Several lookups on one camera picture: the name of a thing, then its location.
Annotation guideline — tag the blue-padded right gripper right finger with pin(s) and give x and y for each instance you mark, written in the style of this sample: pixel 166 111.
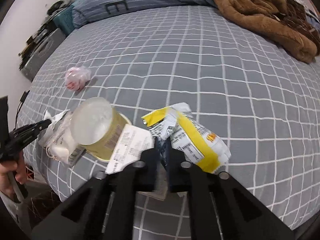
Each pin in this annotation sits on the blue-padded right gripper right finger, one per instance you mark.
pixel 219 206

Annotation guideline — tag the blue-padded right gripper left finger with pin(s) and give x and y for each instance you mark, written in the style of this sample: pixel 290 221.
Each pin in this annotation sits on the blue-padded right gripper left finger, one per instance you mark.
pixel 104 207

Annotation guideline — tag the white drawstring pouch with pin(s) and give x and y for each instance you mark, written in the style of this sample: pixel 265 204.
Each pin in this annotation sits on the white drawstring pouch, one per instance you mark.
pixel 57 140

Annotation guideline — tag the yellow white snack wrapper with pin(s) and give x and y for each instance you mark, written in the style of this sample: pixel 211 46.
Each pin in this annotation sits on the yellow white snack wrapper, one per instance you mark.
pixel 200 145

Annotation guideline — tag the white printed paper leaflet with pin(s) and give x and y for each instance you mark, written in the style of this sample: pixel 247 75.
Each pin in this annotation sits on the white printed paper leaflet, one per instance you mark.
pixel 132 142

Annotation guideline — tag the yellow yogurt cup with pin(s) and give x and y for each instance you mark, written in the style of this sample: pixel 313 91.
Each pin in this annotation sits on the yellow yogurt cup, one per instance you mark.
pixel 96 125

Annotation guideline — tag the clear plastic bag red print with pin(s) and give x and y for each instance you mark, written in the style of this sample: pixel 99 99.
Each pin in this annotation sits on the clear plastic bag red print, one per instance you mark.
pixel 76 78

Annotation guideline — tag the person left hand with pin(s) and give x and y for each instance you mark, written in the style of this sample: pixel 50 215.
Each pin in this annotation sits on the person left hand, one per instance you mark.
pixel 21 175

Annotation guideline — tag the grey hard suitcase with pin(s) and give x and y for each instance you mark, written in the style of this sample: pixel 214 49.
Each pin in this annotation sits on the grey hard suitcase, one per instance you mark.
pixel 40 55

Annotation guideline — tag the grey checked bed mattress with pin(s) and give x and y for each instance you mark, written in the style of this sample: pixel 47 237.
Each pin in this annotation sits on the grey checked bed mattress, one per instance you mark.
pixel 260 100

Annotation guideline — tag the clutter on suitcases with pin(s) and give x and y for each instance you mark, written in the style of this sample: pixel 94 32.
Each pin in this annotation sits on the clutter on suitcases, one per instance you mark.
pixel 45 29

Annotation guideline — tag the brown fleece blanket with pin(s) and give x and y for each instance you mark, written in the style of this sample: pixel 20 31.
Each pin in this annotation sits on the brown fleece blanket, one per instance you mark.
pixel 259 16

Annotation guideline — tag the patterned pillow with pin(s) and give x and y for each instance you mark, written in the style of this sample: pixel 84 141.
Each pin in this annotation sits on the patterned pillow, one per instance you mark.
pixel 302 16

